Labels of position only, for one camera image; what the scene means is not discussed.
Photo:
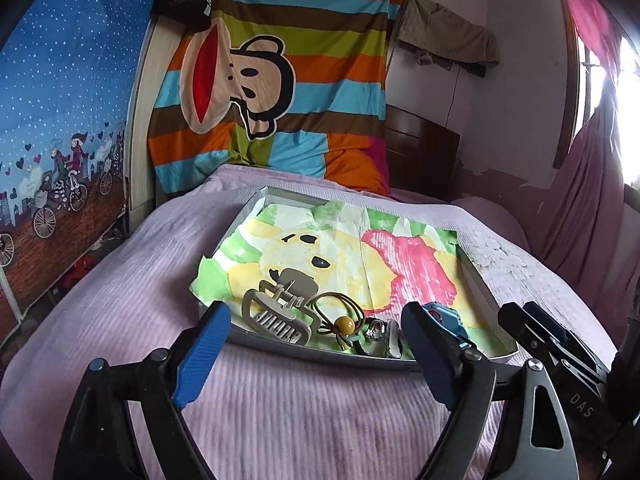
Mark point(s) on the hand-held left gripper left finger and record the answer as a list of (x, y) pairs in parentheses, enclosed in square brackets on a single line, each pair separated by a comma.
[(200, 355)]

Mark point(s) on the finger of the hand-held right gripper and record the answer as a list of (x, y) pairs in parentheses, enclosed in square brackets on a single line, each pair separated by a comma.
[(530, 332), (560, 330)]

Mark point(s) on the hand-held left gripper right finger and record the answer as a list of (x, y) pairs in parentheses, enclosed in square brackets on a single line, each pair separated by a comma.
[(425, 350)]

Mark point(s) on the grey shallow tray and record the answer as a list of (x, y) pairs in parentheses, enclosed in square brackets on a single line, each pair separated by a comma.
[(480, 287)]

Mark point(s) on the colourful painted paper lining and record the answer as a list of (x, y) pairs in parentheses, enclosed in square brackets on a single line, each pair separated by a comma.
[(350, 250)]

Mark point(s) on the beige hair claw clip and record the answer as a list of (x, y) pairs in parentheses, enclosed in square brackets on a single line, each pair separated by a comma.
[(300, 280)]

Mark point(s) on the pink curtain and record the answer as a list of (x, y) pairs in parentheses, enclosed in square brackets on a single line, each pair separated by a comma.
[(585, 200)]

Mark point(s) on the dark wooden headboard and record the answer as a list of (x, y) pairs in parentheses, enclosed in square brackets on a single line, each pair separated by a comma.
[(425, 155)]

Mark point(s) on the beige wooden board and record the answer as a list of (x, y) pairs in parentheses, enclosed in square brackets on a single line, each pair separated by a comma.
[(140, 150)]

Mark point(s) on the window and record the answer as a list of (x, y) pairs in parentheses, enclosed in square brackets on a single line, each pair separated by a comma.
[(627, 110)]

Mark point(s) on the blue printed cloth with cyclists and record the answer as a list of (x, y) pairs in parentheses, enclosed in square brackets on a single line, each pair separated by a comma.
[(65, 85)]

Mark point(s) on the beige hanging jacket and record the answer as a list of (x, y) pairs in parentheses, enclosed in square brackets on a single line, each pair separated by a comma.
[(450, 30)]

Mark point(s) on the striped monkey print blanket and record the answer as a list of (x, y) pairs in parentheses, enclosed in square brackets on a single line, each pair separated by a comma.
[(325, 20)]

